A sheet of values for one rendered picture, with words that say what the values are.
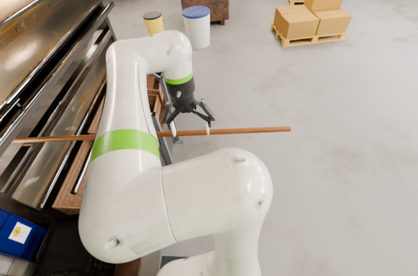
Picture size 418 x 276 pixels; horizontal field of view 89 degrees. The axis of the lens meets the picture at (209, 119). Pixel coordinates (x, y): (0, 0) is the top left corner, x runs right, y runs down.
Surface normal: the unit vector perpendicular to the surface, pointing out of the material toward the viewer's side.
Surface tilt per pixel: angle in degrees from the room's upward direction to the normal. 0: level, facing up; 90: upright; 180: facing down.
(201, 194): 27
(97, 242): 52
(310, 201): 0
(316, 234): 0
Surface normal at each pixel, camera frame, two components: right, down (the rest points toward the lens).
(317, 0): 0.06, 0.73
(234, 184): -0.04, -0.31
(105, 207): -0.12, -0.55
